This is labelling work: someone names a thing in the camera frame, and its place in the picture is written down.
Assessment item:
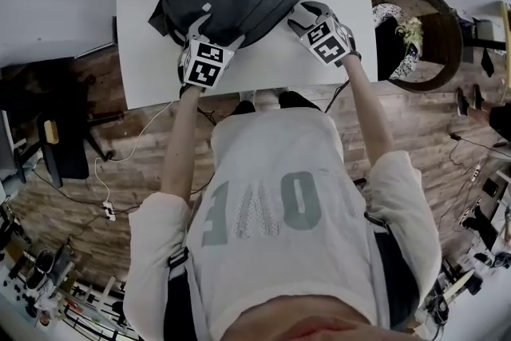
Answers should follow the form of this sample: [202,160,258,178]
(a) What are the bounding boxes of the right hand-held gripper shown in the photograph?
[287,0,358,68]

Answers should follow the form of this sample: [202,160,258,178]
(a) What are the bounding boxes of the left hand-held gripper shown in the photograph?
[177,14,246,89]

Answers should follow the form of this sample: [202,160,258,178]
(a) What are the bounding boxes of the black white round device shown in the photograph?
[25,249,56,291]

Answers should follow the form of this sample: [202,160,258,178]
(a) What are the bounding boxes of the yellow chair tag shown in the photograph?
[43,119,60,145]

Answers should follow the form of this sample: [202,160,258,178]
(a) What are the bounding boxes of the person's right forearm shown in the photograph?
[341,51,397,175]

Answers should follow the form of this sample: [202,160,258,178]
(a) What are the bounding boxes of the black white patterned cushion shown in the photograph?
[372,2,425,81]

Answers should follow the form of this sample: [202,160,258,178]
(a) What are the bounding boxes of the yellow wooden table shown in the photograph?
[498,0,511,89]

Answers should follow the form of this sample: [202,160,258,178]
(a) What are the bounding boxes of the pale dried flower bunch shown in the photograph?
[394,17,424,49]

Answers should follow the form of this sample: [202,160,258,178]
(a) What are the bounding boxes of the dark wrist band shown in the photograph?
[346,34,362,61]

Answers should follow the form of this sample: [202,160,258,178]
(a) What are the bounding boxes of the white printed t-shirt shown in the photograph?
[122,109,443,341]

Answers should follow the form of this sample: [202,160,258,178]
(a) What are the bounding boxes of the person's dark trousers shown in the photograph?
[235,90,320,119]

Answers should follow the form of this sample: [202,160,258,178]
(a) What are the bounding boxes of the grey black harness strap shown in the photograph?
[166,247,208,341]
[362,210,420,332]

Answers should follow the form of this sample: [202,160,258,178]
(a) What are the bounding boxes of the person's head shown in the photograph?
[223,293,404,341]

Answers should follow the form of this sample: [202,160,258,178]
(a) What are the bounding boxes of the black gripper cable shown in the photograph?
[323,78,351,115]

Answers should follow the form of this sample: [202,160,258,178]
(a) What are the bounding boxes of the person's left forearm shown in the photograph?
[160,85,205,209]

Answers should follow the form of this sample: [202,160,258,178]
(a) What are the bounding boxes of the black hanging cloth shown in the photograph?
[480,47,497,79]

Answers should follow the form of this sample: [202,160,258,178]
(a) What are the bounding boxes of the pale wooden stick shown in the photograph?
[440,271,471,305]

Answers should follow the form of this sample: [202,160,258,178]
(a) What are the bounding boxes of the black office chair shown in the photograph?
[35,73,125,189]

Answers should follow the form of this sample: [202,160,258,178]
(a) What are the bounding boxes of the white floor cable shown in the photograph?
[93,99,176,208]

